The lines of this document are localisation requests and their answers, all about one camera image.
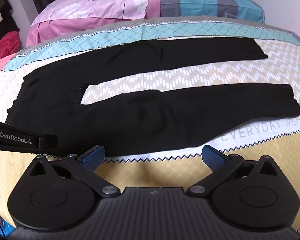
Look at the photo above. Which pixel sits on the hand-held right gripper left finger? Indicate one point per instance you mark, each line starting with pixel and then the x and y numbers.
pixel 95 155

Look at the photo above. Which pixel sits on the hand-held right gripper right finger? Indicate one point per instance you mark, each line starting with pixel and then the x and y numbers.
pixel 213 157

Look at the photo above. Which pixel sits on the black pants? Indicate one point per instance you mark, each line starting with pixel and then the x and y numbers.
pixel 130 115

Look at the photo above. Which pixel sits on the pink blanket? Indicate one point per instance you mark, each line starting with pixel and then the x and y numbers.
pixel 0 66

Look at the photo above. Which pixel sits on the patterned beige teal bedsheet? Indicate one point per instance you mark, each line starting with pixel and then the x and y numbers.
pixel 190 72

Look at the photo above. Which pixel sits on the stack of red clothes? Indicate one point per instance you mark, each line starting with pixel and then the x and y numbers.
pixel 8 45

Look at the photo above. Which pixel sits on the pink floral quilt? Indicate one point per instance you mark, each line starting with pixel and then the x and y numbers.
pixel 95 7

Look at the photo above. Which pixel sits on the blue grey striped quilt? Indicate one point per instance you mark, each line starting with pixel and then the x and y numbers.
pixel 202 1

